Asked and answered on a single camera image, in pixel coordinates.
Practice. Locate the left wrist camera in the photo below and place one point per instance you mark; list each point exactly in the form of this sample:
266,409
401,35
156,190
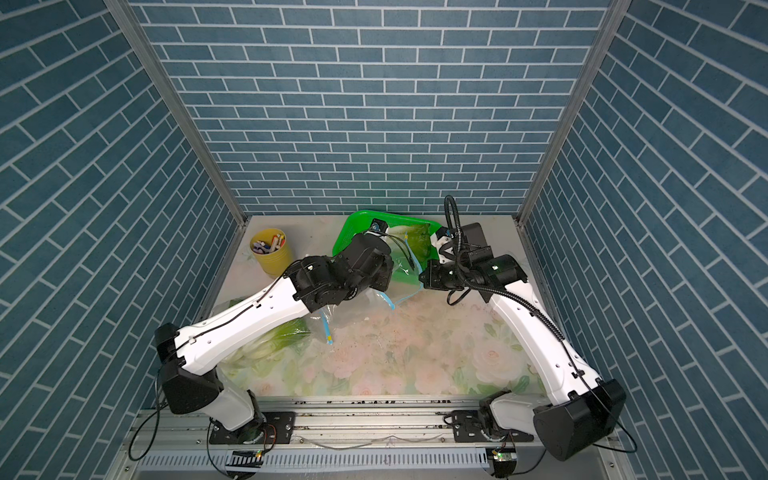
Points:
378,227

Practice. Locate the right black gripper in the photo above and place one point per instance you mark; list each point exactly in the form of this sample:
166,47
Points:
432,281

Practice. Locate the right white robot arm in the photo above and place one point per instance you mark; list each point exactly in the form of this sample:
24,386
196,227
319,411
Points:
581,408

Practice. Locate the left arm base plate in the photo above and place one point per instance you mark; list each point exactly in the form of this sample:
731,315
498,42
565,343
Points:
252,427

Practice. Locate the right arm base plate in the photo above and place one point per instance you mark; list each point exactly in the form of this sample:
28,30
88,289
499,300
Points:
473,426

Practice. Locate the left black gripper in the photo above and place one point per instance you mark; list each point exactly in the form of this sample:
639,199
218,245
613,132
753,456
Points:
385,269

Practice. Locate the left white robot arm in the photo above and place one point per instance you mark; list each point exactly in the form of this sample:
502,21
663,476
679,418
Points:
189,376

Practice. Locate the yellow cup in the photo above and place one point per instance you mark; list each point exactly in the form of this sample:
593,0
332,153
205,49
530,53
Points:
272,251

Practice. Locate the aluminium rail frame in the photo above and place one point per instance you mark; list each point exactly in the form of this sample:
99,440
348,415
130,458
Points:
338,437

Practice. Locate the chinese cabbage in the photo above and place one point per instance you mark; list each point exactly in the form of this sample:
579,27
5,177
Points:
270,344
418,238

